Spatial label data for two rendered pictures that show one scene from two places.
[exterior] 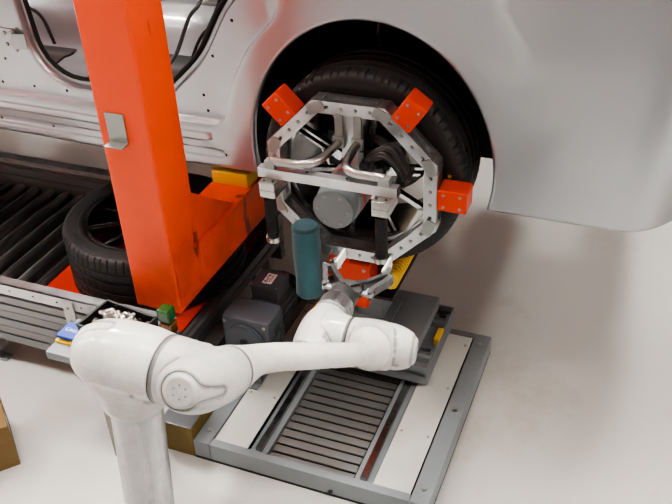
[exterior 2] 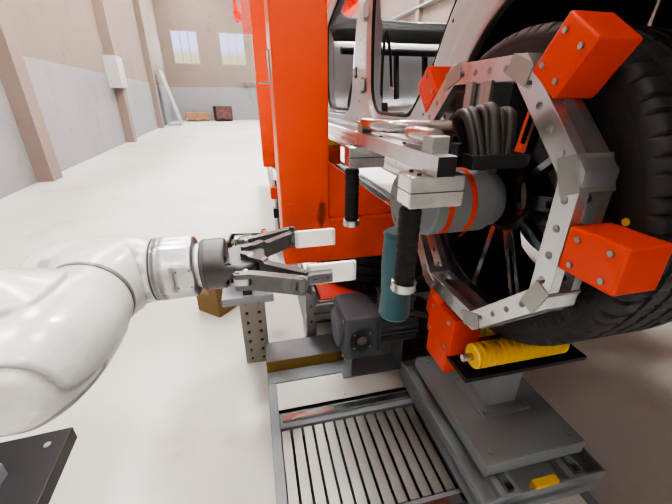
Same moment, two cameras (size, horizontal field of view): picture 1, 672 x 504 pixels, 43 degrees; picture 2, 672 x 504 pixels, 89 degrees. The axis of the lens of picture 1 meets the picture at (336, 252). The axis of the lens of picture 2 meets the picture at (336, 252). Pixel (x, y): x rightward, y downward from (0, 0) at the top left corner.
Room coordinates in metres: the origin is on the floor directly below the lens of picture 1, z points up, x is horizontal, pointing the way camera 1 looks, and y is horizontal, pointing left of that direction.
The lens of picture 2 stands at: (1.59, -0.48, 1.05)
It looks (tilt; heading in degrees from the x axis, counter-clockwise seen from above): 24 degrees down; 54
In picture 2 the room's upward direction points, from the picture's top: straight up
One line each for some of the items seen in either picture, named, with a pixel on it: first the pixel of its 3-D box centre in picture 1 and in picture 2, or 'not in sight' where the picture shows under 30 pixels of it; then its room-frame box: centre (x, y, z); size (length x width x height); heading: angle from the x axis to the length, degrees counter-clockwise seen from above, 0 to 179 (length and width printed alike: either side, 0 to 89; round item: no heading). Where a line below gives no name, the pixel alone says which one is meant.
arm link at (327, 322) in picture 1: (323, 337); (92, 279); (1.57, 0.04, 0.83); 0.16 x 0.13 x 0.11; 157
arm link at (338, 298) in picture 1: (334, 309); (180, 266); (1.67, 0.01, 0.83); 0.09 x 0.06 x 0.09; 67
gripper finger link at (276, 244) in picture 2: (337, 277); (270, 246); (1.81, 0.00, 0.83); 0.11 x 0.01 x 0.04; 17
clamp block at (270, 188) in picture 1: (273, 183); (364, 155); (2.16, 0.17, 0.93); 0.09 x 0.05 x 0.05; 157
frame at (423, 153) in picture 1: (353, 181); (474, 198); (2.28, -0.06, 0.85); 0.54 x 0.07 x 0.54; 67
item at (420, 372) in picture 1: (375, 330); (483, 414); (2.43, -0.13, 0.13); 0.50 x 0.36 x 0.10; 67
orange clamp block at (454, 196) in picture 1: (454, 196); (610, 257); (2.16, -0.36, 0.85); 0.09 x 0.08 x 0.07; 67
